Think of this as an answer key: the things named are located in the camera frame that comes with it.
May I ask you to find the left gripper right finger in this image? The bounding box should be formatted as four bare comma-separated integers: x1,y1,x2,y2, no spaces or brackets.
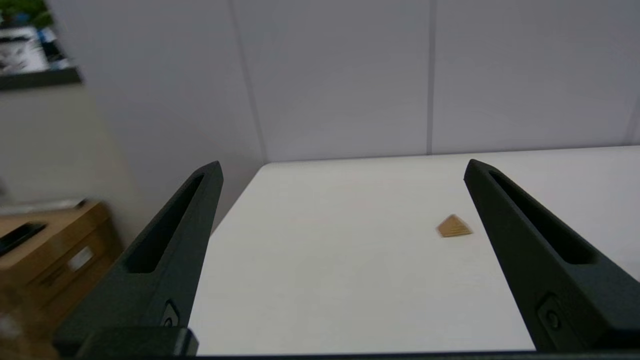
464,159,640,353

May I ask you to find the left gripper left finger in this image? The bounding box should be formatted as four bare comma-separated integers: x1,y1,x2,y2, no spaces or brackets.
52,161,224,358

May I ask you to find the triangular wooden building block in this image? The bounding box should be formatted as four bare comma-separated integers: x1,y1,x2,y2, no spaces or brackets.
436,214,474,239

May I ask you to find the labelled brown cardboard box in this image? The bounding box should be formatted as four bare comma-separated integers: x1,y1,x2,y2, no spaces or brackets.
0,200,124,360

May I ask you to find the flat black object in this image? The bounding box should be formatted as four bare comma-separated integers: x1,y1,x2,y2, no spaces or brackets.
0,222,47,256

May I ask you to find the dark shelf ledge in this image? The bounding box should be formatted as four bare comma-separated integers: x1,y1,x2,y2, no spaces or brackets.
0,67,82,92

